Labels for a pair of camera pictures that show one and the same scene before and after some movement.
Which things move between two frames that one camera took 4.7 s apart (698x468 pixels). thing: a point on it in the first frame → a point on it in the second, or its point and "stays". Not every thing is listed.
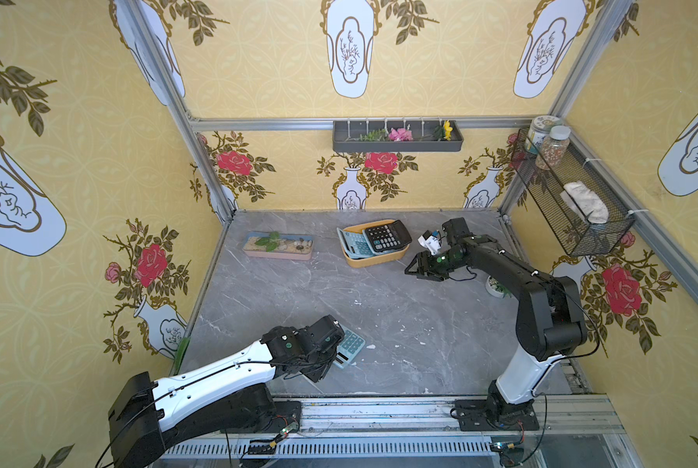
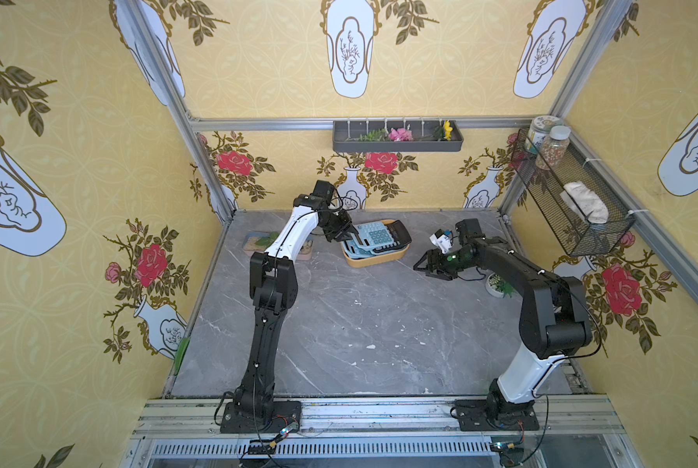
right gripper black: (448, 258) stays
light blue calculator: (348, 348) → (373, 235)
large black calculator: (389, 236) stays
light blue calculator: (356, 245) stays
